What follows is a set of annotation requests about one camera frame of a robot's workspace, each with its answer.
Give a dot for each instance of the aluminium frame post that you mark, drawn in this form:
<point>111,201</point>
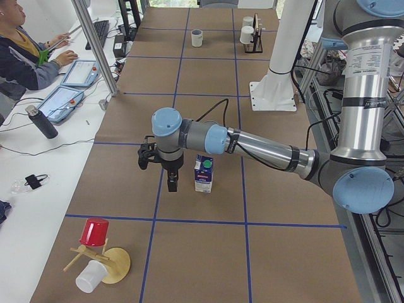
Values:
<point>92,37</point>

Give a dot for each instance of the wooden cup tree stand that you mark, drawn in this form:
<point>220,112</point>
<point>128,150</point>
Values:
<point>116,261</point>

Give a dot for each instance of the white camera mast pedestal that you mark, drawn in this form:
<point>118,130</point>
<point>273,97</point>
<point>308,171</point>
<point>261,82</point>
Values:
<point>274,92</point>

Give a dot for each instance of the black water bottle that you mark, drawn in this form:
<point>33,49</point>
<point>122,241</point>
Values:
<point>41,122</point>

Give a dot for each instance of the teach pendant near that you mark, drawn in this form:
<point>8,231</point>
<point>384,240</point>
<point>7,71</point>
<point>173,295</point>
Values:
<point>60,103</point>

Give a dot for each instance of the black wire mug rack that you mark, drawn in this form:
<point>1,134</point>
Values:
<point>256,45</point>

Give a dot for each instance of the clear white plastic cup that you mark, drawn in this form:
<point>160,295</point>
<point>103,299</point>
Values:
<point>91,276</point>

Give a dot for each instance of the black keyboard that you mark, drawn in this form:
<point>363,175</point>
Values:
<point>101,29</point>

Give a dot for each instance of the teach pendant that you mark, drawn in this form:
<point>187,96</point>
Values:
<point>81,74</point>
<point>60,103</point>

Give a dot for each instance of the teach pendant far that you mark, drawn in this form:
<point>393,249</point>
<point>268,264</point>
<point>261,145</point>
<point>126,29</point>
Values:
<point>81,74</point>

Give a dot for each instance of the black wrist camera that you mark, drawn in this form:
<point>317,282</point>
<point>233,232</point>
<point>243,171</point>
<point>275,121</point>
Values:
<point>148,153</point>

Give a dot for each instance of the blue white milk carton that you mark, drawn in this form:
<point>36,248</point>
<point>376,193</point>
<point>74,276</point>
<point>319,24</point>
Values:
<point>203,174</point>

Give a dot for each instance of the black power adapter box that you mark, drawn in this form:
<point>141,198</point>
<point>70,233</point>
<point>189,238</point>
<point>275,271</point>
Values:
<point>119,48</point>

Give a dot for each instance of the red plastic cup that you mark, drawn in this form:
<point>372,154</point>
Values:
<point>94,232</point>

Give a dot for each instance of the small black device on desk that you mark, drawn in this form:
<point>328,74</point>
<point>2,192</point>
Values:
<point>35,181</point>

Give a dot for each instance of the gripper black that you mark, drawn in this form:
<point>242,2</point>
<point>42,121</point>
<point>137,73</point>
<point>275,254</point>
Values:
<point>172,163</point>

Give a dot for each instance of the seated person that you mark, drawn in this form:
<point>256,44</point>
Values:
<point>20,55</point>

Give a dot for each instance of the white mug dark interior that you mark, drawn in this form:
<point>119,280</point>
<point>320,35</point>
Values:
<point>197,38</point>

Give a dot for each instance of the white mug on rack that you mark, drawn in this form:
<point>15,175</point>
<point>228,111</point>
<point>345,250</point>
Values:
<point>247,21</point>
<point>246,36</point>

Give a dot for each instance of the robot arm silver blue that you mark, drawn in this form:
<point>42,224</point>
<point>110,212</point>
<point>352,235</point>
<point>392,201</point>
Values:
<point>353,174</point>

